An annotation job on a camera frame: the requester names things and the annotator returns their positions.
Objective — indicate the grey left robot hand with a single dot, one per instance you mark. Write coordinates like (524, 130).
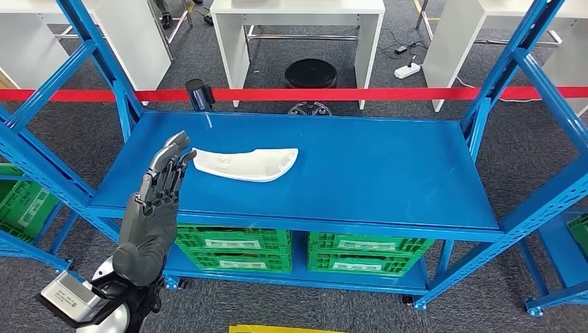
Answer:
(151, 220)

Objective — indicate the white curved plastic body part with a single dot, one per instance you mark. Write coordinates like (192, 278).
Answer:
(248, 167)

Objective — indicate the green plastic crate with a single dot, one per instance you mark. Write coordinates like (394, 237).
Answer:
(363, 267)
(239, 263)
(25, 209)
(579, 234)
(367, 246)
(229, 239)

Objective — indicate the yellow tape square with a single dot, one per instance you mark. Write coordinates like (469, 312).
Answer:
(275, 329)

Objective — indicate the person's leg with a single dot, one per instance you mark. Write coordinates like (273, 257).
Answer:
(164, 18)

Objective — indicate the red barrier belt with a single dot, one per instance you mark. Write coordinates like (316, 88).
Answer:
(321, 94)

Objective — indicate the black round stool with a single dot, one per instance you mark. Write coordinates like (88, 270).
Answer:
(311, 73)

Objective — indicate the white power strip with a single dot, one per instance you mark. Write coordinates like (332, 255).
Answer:
(408, 71)

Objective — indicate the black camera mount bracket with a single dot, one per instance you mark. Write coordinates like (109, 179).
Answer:
(133, 294)

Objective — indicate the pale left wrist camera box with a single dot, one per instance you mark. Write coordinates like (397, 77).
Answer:
(69, 299)

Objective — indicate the black barrier post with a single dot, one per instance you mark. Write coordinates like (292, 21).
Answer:
(198, 94)

